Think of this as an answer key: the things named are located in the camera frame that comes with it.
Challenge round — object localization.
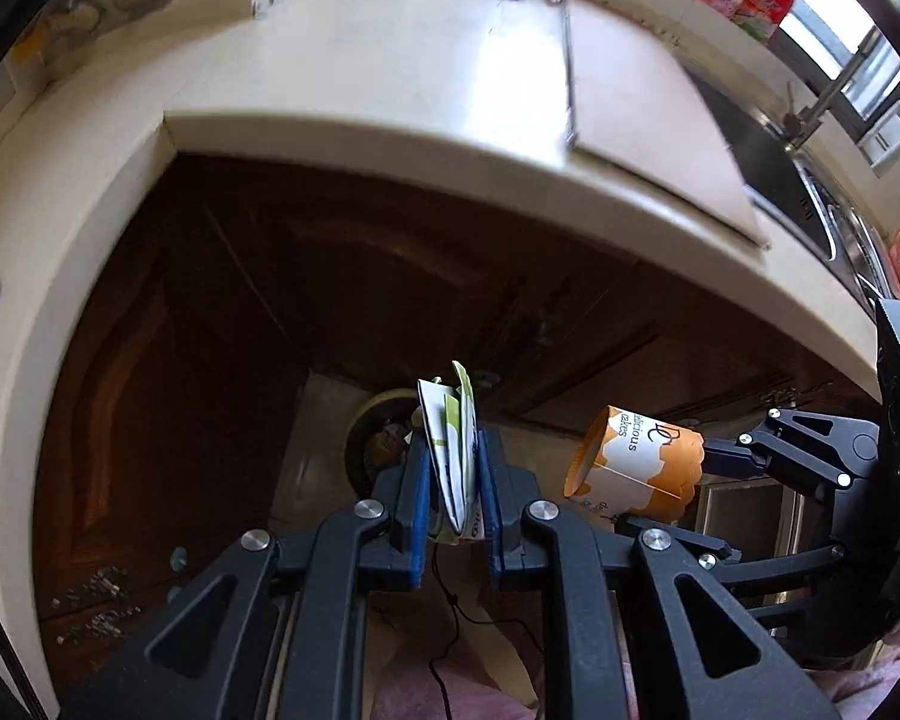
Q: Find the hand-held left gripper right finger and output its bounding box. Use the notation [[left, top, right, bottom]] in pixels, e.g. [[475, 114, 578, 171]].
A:
[[478, 427, 845, 720]]

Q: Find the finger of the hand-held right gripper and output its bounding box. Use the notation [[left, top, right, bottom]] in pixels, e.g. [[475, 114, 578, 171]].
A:
[[701, 406, 880, 490], [613, 511, 850, 595]]

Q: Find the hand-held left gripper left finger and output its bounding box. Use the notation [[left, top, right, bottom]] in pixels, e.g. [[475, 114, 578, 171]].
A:
[[60, 431, 432, 720]]

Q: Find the green white carton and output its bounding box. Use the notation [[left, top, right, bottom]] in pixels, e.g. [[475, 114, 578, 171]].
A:
[[416, 361, 488, 542]]

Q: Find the round trash bin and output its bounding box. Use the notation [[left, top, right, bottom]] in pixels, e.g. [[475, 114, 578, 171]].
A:
[[343, 388, 430, 502]]

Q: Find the orange white paper cup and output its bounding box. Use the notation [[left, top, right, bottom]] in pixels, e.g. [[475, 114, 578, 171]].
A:
[[564, 405, 704, 526]]

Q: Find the person's pink clothing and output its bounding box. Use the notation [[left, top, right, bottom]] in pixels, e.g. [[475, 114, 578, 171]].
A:
[[375, 652, 545, 720]]

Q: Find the brown wooden cabinet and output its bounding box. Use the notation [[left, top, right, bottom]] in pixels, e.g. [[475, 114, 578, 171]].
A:
[[34, 154, 871, 646]]

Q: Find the stainless steel sink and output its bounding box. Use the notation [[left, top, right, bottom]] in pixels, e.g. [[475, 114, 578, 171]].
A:
[[690, 67, 895, 316]]

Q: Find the brown cardboard sheet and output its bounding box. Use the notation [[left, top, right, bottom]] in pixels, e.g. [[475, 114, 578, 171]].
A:
[[566, 0, 770, 248]]

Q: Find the metal faucet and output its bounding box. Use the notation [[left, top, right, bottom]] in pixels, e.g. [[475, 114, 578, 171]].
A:
[[784, 28, 882, 152]]

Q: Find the thin black cable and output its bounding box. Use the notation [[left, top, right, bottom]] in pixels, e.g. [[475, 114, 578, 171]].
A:
[[427, 540, 550, 720]]

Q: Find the black window frame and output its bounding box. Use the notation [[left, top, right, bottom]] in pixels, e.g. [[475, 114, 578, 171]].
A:
[[780, 7, 900, 175]]

